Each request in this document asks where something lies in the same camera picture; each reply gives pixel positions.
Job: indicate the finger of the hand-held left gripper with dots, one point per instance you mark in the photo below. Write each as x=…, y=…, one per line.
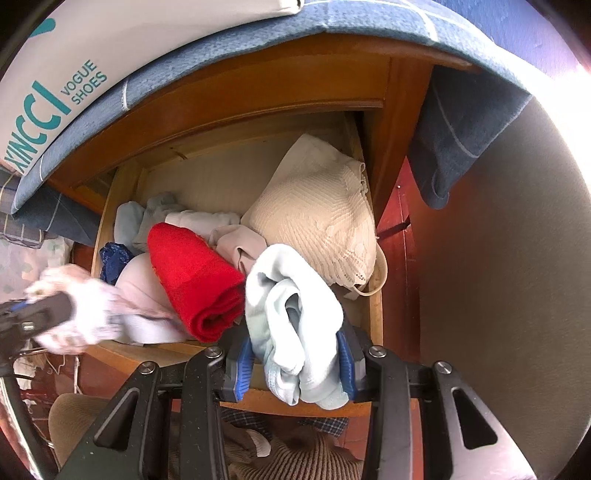
x=46, y=311

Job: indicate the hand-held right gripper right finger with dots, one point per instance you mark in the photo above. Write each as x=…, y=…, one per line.
x=346, y=364

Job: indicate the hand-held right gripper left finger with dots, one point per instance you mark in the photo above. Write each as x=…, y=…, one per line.
x=242, y=374

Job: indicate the pink white frilly underwear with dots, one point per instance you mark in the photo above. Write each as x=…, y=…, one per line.
x=92, y=304

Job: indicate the dark blue lace underwear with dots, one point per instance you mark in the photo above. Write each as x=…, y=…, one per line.
x=111, y=263

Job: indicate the pale blue underwear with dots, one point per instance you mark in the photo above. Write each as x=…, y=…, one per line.
x=286, y=295

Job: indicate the pale pink bra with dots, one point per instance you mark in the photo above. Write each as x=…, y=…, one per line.
x=138, y=286

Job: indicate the red knitted underwear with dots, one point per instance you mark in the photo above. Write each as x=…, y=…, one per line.
x=194, y=281

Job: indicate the light blue sock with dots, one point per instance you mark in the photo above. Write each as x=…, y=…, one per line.
x=125, y=226

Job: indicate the beige underwear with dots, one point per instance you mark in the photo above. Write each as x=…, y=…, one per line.
x=235, y=244

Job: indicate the grey sock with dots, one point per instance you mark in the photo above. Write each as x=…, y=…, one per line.
x=157, y=207

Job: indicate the cream lace bra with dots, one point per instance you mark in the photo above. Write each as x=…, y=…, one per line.
x=314, y=207

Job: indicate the wooden drawer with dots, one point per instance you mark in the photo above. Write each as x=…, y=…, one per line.
x=207, y=184

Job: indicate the white floral cloth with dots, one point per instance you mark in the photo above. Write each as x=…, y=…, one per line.
x=23, y=267

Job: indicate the blue plaid shirt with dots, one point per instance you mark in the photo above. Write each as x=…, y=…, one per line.
x=323, y=424

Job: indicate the black metal rod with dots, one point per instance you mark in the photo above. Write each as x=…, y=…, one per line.
x=18, y=415

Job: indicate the plaid cloth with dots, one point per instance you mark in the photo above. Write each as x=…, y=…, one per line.
x=14, y=198

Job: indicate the blue checked cover cloth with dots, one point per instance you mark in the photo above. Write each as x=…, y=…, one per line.
x=461, y=124

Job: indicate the wooden nightstand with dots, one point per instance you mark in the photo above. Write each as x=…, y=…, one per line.
x=231, y=92

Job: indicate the white shoe box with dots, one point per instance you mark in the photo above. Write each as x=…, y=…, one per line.
x=138, y=37

